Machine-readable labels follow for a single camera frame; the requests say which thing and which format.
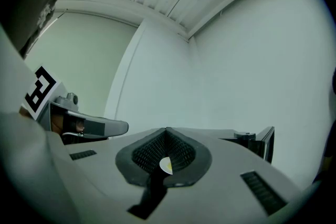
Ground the pale green roller blind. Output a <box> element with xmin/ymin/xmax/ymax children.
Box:
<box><xmin>23</xmin><ymin>12</ymin><xmax>139</xmax><ymax>120</ymax></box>

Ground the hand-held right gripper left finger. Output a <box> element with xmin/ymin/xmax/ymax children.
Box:
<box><xmin>48</xmin><ymin>127</ymin><xmax>166</xmax><ymax>224</ymax></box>

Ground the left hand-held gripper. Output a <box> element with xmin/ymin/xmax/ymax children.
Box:
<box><xmin>20</xmin><ymin>65</ymin><xmax>129</xmax><ymax>139</ymax></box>

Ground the person's left hand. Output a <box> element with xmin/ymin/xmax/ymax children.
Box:
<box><xmin>51</xmin><ymin>114</ymin><xmax>85</xmax><ymax>133</ymax></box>

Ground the white round plate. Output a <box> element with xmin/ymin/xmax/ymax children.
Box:
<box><xmin>159</xmin><ymin>156</ymin><xmax>174</xmax><ymax>175</ymax></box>

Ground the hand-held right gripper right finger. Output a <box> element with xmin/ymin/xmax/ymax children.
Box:
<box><xmin>157</xmin><ymin>127</ymin><xmax>302</xmax><ymax>224</ymax></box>

